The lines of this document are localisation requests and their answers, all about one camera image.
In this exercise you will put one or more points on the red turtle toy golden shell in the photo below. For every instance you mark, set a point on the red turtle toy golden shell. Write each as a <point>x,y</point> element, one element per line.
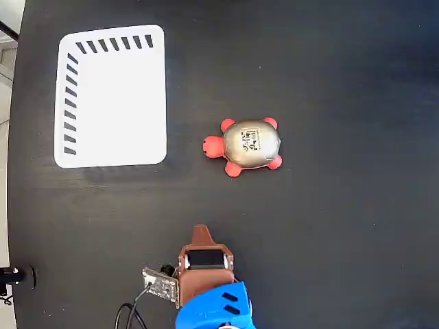
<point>252,144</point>

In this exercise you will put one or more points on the black slanted bar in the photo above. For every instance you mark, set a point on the black slanted bar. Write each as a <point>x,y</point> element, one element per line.
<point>8,30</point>

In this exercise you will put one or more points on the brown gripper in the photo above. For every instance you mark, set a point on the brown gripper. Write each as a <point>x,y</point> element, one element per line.
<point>206,282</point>

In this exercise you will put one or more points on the black table clamp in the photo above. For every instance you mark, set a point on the black table clamp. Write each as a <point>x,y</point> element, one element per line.
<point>20,276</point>

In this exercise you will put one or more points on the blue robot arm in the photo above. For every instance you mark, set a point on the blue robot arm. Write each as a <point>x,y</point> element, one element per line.
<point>212,308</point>

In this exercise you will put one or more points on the white slotted tray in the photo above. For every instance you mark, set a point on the white slotted tray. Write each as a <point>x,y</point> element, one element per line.
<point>116,103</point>

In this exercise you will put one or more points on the black camera circuit board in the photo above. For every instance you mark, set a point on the black camera circuit board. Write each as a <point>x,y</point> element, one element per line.
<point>161,284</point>

